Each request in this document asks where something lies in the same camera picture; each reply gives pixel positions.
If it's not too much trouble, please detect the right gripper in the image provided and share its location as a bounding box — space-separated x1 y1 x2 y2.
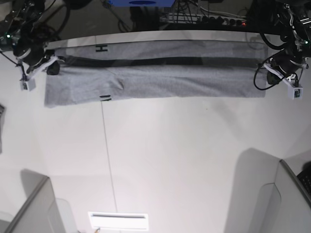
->
12 39 60 75

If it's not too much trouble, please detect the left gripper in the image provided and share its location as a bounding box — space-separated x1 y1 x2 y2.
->
263 50 307 85

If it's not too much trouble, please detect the grey T-shirt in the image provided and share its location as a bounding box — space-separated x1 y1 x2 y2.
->
45 40 268 108

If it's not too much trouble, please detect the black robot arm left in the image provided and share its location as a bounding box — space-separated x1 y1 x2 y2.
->
256 0 311 88

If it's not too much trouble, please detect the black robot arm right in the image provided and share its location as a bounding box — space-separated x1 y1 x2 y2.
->
0 0 70 80

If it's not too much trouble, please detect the blue box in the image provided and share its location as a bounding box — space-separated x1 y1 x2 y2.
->
108 0 175 7

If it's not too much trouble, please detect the black keyboard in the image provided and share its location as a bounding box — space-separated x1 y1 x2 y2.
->
297 169 311 195

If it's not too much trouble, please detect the grey partition panel right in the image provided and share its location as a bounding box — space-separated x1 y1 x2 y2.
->
248 160 311 233

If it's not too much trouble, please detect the grey partition panel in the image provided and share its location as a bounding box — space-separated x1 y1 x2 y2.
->
248 160 311 233
5 176 66 233

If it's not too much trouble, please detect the grey partition panel left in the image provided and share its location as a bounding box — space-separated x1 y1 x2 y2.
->
5 176 66 233

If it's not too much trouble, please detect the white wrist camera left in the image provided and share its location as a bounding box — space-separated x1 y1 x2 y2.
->
263 63 303 100

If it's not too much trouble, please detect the white cable slot plate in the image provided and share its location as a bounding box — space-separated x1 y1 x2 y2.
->
88 212 149 231

